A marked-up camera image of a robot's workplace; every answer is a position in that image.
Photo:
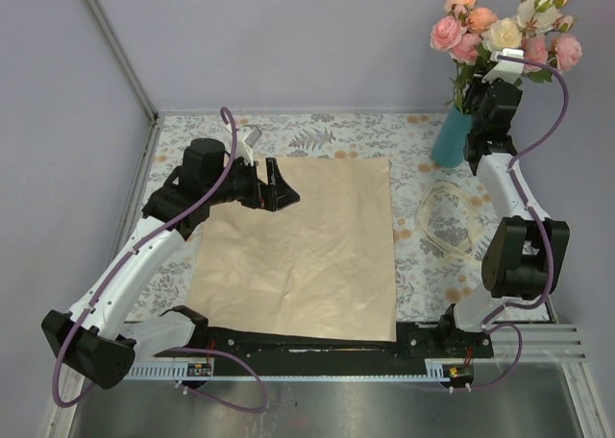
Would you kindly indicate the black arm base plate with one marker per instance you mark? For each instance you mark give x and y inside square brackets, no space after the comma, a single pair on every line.
[412,340]

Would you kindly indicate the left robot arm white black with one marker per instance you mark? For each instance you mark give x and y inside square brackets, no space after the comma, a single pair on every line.
[93,337]

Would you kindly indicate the orange beige wrapping paper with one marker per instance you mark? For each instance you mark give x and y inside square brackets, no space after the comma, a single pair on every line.
[324,267]

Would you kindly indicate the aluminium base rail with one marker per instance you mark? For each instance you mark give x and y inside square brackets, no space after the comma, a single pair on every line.
[535,340]

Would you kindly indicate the teal cylindrical vase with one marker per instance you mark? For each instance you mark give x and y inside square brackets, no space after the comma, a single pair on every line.
[448,148]

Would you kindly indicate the floral patterned table mat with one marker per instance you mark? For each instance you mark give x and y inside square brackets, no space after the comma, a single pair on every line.
[426,283]

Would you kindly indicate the left aluminium frame post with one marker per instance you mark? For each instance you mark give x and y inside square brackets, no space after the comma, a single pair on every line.
[109,35]

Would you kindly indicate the cream printed ribbon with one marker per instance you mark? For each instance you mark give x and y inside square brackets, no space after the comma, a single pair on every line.
[455,223]

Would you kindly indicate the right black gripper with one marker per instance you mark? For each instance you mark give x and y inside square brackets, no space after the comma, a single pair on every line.
[476,86]

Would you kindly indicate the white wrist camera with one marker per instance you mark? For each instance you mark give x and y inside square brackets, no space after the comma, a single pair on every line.
[247,138]
[508,66]

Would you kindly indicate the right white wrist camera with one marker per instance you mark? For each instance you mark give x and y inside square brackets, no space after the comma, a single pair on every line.
[508,66]

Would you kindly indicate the white slotted cable duct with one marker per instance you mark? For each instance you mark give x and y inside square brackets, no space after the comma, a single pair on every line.
[302,367]

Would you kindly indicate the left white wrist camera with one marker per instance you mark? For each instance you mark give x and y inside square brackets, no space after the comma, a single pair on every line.
[247,138]

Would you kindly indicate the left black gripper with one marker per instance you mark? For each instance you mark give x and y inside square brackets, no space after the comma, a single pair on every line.
[280,193]

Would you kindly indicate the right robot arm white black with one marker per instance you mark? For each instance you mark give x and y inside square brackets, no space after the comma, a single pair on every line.
[521,265]

